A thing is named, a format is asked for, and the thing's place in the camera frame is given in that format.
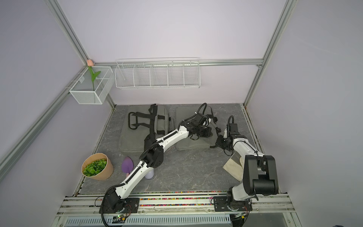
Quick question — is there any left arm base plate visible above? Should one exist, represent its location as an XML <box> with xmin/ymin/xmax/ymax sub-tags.
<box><xmin>99</xmin><ymin>197</ymin><xmax>140</xmax><ymax>214</ymax></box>

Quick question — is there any beige work glove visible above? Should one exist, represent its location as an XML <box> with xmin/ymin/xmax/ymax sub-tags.
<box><xmin>223</xmin><ymin>152</ymin><xmax>244</xmax><ymax>182</ymax></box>

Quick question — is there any lilac computer mouse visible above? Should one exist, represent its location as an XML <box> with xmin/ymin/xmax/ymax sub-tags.
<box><xmin>145</xmin><ymin>169</ymin><xmax>155</xmax><ymax>179</ymax></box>

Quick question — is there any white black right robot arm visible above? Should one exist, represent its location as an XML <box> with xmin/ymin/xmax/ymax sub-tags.
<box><xmin>216</xmin><ymin>135</ymin><xmax>278</xmax><ymax>211</ymax></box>

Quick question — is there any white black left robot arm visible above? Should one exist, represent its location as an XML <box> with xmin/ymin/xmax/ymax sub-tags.
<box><xmin>99</xmin><ymin>119</ymin><xmax>210</xmax><ymax>214</ymax></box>

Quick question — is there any purple pink object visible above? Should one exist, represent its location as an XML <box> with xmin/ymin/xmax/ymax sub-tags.
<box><xmin>121</xmin><ymin>157</ymin><xmax>134</xmax><ymax>177</ymax></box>

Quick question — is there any artificial pink tulip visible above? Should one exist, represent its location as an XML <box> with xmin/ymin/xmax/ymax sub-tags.
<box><xmin>87</xmin><ymin>59</ymin><xmax>101</xmax><ymax>91</ymax></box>

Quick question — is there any white mesh wall basket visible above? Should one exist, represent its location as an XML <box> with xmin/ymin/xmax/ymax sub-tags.
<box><xmin>70</xmin><ymin>66</ymin><xmax>115</xmax><ymax>105</ymax></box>

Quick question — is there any grey bag with black straps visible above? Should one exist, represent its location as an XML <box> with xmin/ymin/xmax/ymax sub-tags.
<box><xmin>119</xmin><ymin>104</ymin><xmax>175</xmax><ymax>154</ymax></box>

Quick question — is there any white wire wall shelf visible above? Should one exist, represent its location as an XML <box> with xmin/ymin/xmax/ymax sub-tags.
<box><xmin>114</xmin><ymin>57</ymin><xmax>201</xmax><ymax>89</ymax></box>

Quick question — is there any brown pot with green plant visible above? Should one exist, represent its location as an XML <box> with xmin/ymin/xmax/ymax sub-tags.
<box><xmin>81</xmin><ymin>153</ymin><xmax>114</xmax><ymax>180</ymax></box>

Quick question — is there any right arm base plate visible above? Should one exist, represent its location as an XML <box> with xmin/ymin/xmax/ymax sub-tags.
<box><xmin>211</xmin><ymin>196</ymin><xmax>252</xmax><ymax>212</ymax></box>

